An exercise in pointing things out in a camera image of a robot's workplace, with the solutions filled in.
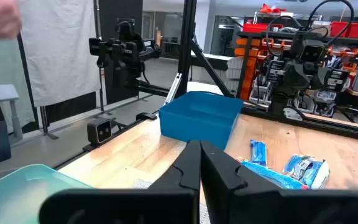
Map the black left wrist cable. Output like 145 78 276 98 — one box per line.
265 0 356 57

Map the black wall panel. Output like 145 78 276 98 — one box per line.
99 0 144 105

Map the pale grey curtain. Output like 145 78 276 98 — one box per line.
0 32 40 131

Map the orange drawer cabinet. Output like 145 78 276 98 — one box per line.
234 37 262 101

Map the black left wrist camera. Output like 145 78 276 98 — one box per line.
299 39 326 63

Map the red storage bin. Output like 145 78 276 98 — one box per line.
242 22 284 34
330 21 358 39

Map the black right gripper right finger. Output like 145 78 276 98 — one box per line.
201 141 358 224

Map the blue wrapper granola bar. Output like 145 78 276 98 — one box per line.
249 139 268 166
283 154 331 190
235 156 309 190

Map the black table-level camera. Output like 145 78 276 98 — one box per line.
86 117 114 146

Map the teal translucent plastic bin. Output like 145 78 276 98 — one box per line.
0 164 93 224

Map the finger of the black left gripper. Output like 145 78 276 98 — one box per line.
311 67 332 91
283 61 311 91

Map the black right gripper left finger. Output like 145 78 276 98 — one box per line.
39 139 201 224

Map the black backdrop stand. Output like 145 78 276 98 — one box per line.
16 33 60 141

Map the silver aluminium bar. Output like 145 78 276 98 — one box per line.
163 72 183 106

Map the dark blue plastic bin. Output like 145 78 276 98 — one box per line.
158 90 245 151

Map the white backdrop cloth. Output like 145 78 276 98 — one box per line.
19 0 101 108

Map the black storage shelf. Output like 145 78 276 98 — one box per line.
235 11 358 103

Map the white counter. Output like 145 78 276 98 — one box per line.
191 52 245 94

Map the white stool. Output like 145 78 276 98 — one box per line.
0 83 24 141

